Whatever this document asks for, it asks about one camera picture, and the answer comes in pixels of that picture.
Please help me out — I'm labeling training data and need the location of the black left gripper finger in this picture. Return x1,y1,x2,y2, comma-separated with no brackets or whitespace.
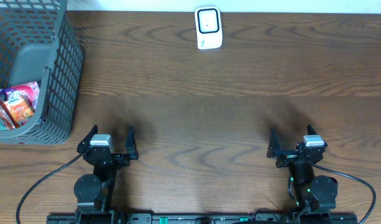
76,124,98,154
125,126,139,160

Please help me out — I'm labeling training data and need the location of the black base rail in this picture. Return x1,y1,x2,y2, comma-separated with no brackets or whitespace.
46,212,357,224

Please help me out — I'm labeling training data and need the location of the red brown snack packet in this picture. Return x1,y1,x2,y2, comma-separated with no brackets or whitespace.
0,99,16,131

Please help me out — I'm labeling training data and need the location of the orange tissue pack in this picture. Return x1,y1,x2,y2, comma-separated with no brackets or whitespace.
4,95,34,125

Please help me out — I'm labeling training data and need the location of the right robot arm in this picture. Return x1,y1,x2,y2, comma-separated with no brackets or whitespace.
267,124,338,223

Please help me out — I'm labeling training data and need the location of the black camera cable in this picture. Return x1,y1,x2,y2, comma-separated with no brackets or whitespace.
16,152,84,224
308,160,377,224

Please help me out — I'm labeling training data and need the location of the white barcode scanner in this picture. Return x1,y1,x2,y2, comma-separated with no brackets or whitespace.
195,6,223,50

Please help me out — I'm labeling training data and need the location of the grey plastic mesh basket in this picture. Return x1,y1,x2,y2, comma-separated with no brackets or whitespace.
0,0,84,145

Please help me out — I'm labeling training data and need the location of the black right camera cable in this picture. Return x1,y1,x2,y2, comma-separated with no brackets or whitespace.
308,160,377,224

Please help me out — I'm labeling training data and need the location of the black left camera cable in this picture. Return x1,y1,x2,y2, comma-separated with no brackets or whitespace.
16,152,84,224

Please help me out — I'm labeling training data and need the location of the pink purple snack bag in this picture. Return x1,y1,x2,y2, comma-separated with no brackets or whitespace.
0,82,40,110

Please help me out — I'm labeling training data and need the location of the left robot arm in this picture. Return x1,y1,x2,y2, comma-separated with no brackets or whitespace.
74,125,139,223

